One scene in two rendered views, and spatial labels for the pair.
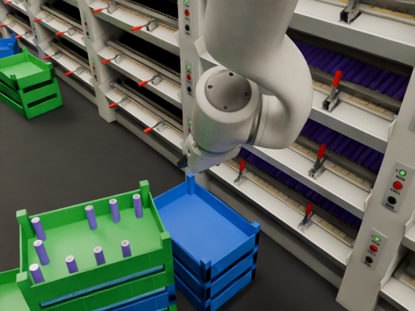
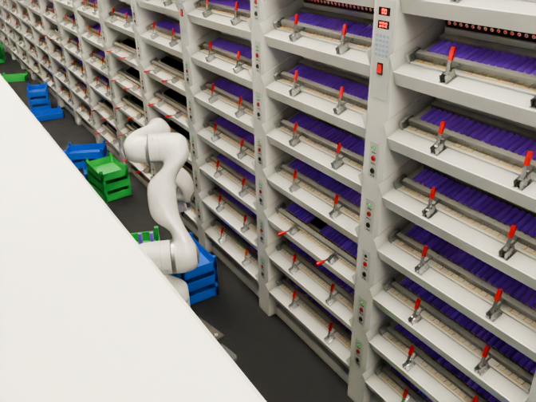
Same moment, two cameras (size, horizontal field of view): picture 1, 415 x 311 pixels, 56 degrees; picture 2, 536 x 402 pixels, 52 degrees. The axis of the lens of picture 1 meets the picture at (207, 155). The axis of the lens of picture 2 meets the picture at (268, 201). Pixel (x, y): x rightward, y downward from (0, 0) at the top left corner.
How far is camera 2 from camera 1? 188 cm
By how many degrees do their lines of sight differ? 12
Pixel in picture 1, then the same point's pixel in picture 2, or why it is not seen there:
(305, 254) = (250, 283)
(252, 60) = not seen: hidden behind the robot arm
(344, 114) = (246, 198)
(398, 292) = (276, 292)
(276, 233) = (239, 273)
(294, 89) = (179, 181)
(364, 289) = (265, 293)
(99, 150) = (149, 224)
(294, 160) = (238, 224)
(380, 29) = (248, 162)
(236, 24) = (156, 165)
